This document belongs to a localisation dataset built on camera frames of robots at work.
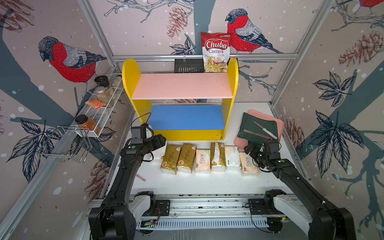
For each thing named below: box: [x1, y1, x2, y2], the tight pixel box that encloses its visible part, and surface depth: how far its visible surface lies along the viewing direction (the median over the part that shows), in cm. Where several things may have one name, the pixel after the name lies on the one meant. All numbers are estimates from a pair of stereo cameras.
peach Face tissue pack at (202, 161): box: [194, 148, 211, 174], surface depth 85 cm
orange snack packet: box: [85, 98, 105, 110], surface depth 71 cm
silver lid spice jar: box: [95, 86, 112, 104], surface depth 73 cm
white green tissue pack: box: [147, 143, 168, 164], surface depth 87 cm
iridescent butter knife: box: [243, 129, 274, 140], surface depth 105 cm
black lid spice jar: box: [94, 75, 110, 90], surface depth 75 cm
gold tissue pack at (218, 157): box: [210, 142, 227, 172], surface depth 85 cm
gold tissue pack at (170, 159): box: [160, 144, 182, 175], surface depth 85 cm
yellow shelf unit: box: [122, 58, 239, 141], surface depth 77 cm
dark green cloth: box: [237, 112, 278, 147], surface depth 106 cm
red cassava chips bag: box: [201, 32, 232, 73], surface depth 85 cm
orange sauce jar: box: [74, 114, 101, 135], surface depth 62 cm
